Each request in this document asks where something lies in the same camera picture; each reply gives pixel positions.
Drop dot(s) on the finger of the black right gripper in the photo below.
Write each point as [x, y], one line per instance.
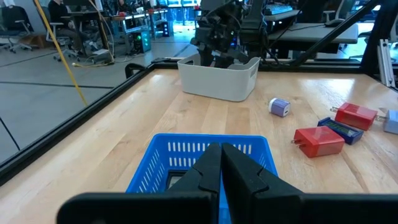
[206, 56]
[224, 62]

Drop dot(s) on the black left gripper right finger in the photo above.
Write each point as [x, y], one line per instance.
[248, 199]

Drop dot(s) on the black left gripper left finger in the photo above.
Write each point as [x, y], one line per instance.
[199, 199]

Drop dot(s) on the lavender round charger plug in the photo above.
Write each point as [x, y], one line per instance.
[279, 107]

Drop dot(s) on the red charger block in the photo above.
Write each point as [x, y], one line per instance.
[318, 141]
[356, 115]

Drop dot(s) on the blue rectangular display case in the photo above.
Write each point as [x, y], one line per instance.
[342, 130]

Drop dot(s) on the office chair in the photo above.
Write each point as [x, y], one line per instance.
[14, 21]
[51, 31]

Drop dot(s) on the white plastic storage bin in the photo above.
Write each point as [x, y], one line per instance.
[214, 84]

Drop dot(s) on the computer keyboard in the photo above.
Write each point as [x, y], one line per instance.
[277, 8]

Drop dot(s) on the blue slotted plastic basket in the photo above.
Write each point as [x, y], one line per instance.
[192, 138]

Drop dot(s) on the computer tower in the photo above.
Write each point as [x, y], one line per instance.
[142, 42]

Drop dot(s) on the black clamp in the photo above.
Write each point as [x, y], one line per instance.
[132, 67]

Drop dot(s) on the grey desk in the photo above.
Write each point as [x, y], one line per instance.
[314, 32]

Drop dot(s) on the person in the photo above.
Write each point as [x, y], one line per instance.
[60, 15]

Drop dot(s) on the silver aluminium extrusion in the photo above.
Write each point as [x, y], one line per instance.
[385, 62]

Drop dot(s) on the light blue charger block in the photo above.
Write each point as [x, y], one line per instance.
[391, 122]

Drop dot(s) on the black diagonal frame strut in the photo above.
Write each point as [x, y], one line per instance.
[335, 32]

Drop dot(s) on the black table frame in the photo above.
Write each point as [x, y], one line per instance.
[77, 119]

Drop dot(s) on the black frame post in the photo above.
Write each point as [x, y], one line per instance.
[379, 34]

